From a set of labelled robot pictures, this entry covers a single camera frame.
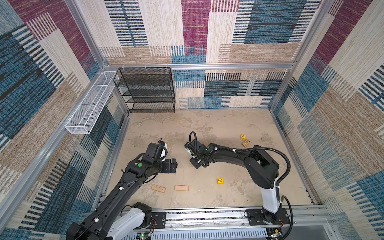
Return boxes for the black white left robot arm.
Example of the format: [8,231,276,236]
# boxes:
[66,140,177,240]

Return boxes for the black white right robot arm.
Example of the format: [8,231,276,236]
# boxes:
[185,141,281,225]

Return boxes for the plain wood block front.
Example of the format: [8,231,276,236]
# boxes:
[174,185,189,192]

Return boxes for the printed wood block front left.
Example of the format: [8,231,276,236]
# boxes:
[151,185,166,193]

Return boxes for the cow picture wood block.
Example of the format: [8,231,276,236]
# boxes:
[241,139,251,148]

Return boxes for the yellow target cube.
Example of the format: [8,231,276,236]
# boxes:
[217,178,224,185]

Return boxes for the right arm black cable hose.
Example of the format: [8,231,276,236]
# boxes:
[188,131,294,238]

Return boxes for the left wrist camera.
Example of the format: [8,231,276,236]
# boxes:
[156,139,168,161]

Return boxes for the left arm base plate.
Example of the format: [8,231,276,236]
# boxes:
[148,212,167,230]

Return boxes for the black wire mesh shelf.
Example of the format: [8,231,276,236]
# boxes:
[115,67,176,114]

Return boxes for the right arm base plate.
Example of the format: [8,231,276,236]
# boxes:
[245,208,291,226]

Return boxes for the white wire mesh basket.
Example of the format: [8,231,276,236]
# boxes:
[65,72,117,135]

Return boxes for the aluminium mounting rail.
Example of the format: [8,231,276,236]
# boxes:
[80,204,334,240]

